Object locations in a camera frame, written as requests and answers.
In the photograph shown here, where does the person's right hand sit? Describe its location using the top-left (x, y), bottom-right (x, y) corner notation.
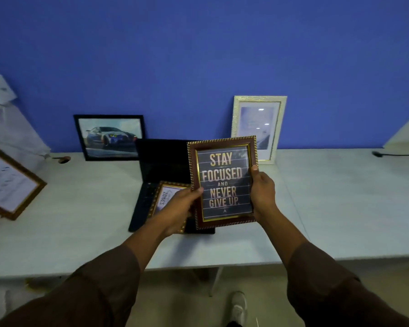
top-left (250, 165), bottom-right (277, 222)

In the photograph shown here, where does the person's left hand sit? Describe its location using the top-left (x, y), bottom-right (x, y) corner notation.
top-left (158, 186), bottom-right (204, 237)

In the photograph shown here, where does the brown gold-trimmed quote frame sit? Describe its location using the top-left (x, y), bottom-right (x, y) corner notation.
top-left (187, 135), bottom-right (259, 230)

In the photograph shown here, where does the person's right forearm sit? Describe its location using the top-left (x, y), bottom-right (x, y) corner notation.
top-left (257, 204), bottom-right (409, 327)

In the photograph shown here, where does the person's left forearm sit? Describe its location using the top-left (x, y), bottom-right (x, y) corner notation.
top-left (0, 214), bottom-right (172, 327)

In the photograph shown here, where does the black laptop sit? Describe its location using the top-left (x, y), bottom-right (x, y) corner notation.
top-left (128, 138), bottom-right (216, 235)

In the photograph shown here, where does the black-framed car picture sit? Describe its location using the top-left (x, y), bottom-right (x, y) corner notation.
top-left (73, 114), bottom-right (146, 162)

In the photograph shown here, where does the person's grey shoe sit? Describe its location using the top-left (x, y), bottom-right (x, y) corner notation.
top-left (229, 291), bottom-right (249, 327)

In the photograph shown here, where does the white angled board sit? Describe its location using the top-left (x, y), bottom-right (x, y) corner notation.
top-left (383, 107), bottom-right (409, 150)

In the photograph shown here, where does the gold-framed white document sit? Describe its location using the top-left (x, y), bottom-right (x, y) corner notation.
top-left (0, 146), bottom-right (47, 221)

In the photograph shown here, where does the crumpled white plastic sheet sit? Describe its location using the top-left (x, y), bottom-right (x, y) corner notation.
top-left (0, 69), bottom-right (52, 167)

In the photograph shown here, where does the small gold-trimmed picture frame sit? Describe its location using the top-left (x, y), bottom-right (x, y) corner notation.
top-left (147, 181), bottom-right (192, 234)

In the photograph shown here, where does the white ornate picture frame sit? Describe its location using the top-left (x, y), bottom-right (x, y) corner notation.
top-left (231, 95), bottom-right (288, 165)

